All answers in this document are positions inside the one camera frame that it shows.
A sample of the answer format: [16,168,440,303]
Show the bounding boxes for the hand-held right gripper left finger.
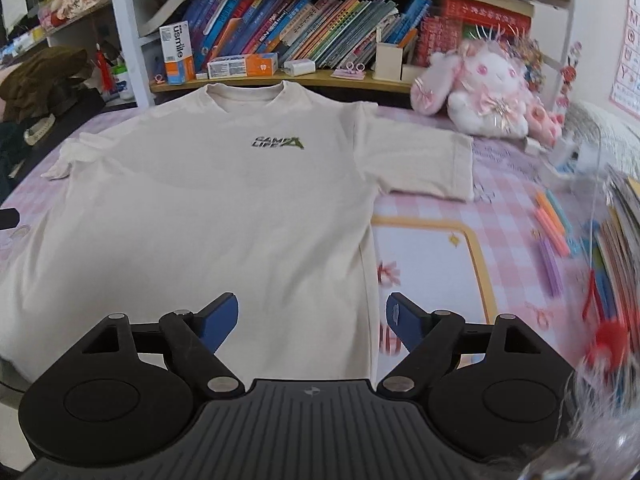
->
[80,291,246,396]

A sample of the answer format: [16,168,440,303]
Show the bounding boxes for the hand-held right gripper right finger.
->
[376,291,551,395]

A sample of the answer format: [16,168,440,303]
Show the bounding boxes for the cream t-shirt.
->
[0,79,475,381]

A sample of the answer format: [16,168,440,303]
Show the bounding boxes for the pink checked printed mat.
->
[0,102,618,391]

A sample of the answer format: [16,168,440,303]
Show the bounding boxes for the brown cloth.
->
[0,46,96,103]

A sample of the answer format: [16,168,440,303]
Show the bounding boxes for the purple highlighter pen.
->
[537,232,563,298]

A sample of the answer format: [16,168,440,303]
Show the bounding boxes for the coral highlighter pen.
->
[534,207,572,258]

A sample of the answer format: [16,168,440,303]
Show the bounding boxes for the white plastic bottle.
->
[114,60,135,101]

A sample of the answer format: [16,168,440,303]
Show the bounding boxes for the red tassel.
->
[92,45,112,93]

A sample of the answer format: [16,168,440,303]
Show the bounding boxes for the orange highlighter pen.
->
[534,190,566,233]

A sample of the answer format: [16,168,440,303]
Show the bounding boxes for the red plastic object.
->
[582,270,631,376]

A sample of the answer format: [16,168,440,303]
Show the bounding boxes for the bag of coloured pens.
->
[582,165,640,321]

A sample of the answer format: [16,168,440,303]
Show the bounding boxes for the tall white orange box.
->
[160,21,197,86]

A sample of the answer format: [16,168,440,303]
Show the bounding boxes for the wooden bookshelf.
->
[107,0,576,108]

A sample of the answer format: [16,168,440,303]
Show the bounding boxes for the pink white plush rabbit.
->
[410,40,566,147]

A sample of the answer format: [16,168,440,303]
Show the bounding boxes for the flat white orange box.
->
[207,52,280,80]

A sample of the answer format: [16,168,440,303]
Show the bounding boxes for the cream pen holder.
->
[374,42,405,82]

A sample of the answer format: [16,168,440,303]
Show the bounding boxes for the white charger plug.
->
[283,58,317,77]

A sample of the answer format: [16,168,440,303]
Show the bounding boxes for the row of colourful books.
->
[140,0,535,73]

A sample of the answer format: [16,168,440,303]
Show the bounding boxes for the pink ring clips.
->
[330,62,368,80]

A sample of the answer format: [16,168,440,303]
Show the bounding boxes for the pink bordered wall poster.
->
[610,0,640,121]

